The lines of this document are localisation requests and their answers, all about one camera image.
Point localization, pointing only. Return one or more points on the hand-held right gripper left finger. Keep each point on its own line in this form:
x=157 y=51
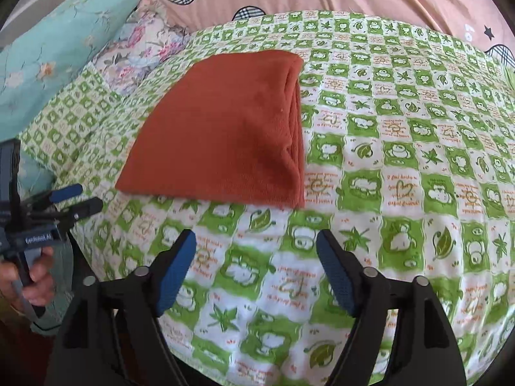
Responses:
x=177 y=273

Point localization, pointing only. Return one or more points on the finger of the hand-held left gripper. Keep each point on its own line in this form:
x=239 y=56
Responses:
x=66 y=193
x=86 y=208

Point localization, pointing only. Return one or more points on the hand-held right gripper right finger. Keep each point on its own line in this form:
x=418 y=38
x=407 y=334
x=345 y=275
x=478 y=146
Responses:
x=338 y=273

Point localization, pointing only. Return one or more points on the orange knit sweater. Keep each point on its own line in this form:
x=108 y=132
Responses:
x=225 y=136

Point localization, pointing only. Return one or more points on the person's left hand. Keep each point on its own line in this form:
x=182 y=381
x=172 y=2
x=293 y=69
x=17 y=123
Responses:
x=42 y=281

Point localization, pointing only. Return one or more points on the green checked printed blanket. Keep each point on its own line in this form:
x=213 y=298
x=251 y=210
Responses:
x=402 y=169

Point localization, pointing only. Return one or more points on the teal floral pillow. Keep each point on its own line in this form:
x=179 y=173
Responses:
x=60 y=48

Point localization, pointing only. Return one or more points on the purple floral pillow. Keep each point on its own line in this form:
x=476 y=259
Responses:
x=141 y=44

